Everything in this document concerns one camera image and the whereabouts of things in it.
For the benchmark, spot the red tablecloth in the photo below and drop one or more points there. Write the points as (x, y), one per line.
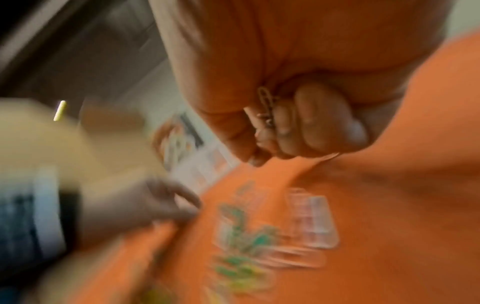
(393, 222)

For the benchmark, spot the colored paper clips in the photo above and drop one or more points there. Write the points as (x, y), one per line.
(247, 246)

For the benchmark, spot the clear plastic compartment box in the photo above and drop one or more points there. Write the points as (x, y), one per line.
(206, 169)

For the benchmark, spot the large brown cardboard box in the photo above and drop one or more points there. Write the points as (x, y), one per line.
(56, 142)

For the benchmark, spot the single white paper clip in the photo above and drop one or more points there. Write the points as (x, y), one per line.
(266, 104)

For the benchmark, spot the person's left hand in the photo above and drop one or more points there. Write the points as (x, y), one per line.
(131, 207)

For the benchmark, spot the black white marker wristband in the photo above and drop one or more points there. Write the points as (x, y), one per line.
(37, 219)

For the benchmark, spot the person's right hand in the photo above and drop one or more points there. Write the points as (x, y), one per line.
(281, 44)

